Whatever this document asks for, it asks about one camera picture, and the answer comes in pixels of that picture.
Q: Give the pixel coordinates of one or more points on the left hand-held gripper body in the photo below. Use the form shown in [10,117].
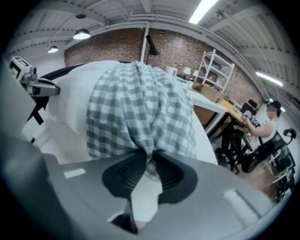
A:
[20,68]

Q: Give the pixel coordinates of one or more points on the white table lamp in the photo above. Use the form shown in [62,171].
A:
[186,70]

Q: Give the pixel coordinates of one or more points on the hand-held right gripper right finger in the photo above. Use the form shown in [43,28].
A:
[211,199]

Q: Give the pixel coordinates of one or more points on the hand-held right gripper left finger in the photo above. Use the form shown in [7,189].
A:
[93,182]

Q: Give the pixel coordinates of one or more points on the black floor lamp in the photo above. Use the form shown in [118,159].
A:
[152,47]

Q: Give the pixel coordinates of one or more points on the black chair with headrest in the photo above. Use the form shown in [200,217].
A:
[248,107]

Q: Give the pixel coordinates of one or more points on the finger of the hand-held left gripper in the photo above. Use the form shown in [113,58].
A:
[47,91]
[47,82]

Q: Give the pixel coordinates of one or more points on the black office chair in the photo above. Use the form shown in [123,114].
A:
[269,150]

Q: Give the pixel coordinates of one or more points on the white shelving rack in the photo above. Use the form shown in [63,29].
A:
[215,70]

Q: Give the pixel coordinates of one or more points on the open cardboard box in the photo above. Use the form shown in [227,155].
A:
[208,92]

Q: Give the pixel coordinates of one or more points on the black pendant lamp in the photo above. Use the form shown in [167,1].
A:
[53,49]
[81,34]

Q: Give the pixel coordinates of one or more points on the ceiling strip light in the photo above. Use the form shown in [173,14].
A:
[269,78]
[202,11]

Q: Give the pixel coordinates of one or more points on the dark round ceiling fixture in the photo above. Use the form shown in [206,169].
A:
[81,16]

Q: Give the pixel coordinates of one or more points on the long white desk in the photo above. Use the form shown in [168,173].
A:
[211,105]

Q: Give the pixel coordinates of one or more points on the white pillow insert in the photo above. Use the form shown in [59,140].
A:
[70,93]

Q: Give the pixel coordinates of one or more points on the white box appliance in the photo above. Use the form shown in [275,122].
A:
[170,71]

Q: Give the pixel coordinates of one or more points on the white square table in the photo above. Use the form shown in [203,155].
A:
[204,131]

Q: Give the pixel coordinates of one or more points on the grey checked pillowcase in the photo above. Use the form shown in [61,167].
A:
[140,105]

